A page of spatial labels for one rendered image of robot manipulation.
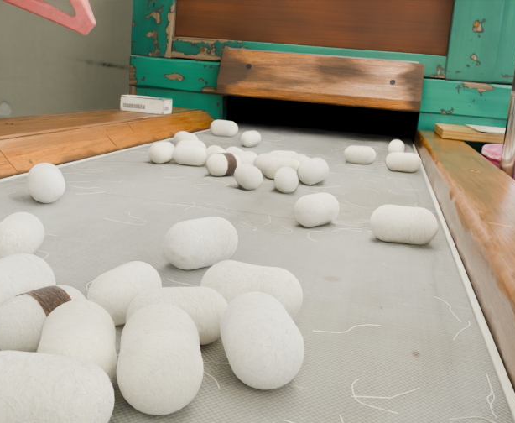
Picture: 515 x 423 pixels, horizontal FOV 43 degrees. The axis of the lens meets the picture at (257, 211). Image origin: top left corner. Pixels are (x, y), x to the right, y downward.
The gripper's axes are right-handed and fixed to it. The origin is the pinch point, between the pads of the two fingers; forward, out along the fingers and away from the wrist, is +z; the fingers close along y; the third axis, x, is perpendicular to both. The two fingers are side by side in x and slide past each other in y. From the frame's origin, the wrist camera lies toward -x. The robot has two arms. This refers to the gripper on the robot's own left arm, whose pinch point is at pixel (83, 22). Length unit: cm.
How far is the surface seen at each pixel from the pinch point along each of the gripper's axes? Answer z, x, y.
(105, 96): -35, 46, 130
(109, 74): -38, 41, 130
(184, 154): 13.4, 2.5, 3.0
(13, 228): 15.4, 0.0, -29.8
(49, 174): 11.7, 3.0, -18.1
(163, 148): 11.8, 3.5, 2.4
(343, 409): 27.2, -7.7, -36.7
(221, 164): 16.8, -0.3, -1.3
